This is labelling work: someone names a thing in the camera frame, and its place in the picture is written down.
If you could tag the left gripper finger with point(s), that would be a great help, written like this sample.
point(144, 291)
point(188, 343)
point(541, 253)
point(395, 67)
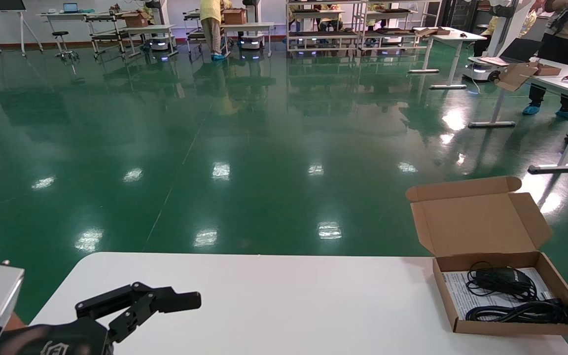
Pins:
point(165, 300)

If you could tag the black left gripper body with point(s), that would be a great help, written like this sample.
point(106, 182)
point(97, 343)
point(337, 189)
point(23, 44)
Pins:
point(52, 342)

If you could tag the brown cardboard storage box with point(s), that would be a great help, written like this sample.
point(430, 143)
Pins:
point(481, 227)

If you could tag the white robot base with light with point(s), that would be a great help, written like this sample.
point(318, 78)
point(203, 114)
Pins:
point(158, 45)
point(252, 43)

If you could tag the open small cardboard box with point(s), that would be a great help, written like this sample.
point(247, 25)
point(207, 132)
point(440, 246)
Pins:
point(515, 76)

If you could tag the wooden board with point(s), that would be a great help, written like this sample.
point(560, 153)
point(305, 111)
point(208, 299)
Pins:
point(14, 323)

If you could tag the white printed paper manual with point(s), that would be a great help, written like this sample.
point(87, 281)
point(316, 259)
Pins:
point(456, 296)

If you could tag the person beige sweater black pants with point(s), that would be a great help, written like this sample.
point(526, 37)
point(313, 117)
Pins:
point(567, 49)

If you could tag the metal trolley rack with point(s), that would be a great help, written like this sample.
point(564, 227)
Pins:
point(195, 35)
point(106, 35)

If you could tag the open black laptop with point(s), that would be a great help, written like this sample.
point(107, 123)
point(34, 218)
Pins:
point(520, 49)

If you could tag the white table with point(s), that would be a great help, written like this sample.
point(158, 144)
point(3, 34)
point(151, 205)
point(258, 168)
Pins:
point(254, 25)
point(151, 28)

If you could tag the black round stool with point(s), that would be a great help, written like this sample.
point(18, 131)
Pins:
point(60, 34)

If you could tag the standing person in yellow coat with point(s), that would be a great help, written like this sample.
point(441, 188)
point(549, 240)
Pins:
point(210, 15)

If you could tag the tall white wheeled robot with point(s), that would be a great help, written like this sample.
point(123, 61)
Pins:
point(506, 24)

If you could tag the white desk with T-legs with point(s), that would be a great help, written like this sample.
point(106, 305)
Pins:
point(461, 35)

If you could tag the white desk with laptop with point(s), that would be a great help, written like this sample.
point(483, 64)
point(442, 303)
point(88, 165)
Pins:
point(57, 15)

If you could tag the open laptop with blue screen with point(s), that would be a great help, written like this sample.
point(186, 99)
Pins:
point(71, 8)

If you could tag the white metal shelf rack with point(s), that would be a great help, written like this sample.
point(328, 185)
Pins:
point(387, 32)
point(323, 34)

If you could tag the flat brown cardboard piece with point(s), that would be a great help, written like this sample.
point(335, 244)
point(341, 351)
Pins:
point(429, 31)

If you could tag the seated person behind shelf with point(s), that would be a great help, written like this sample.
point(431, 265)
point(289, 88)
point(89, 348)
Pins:
point(332, 10)

